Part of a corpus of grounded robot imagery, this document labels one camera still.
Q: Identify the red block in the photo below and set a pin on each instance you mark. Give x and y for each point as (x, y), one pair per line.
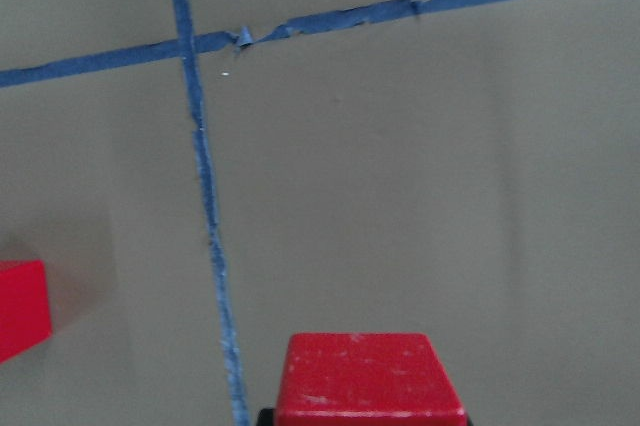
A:
(365, 379)
(25, 312)

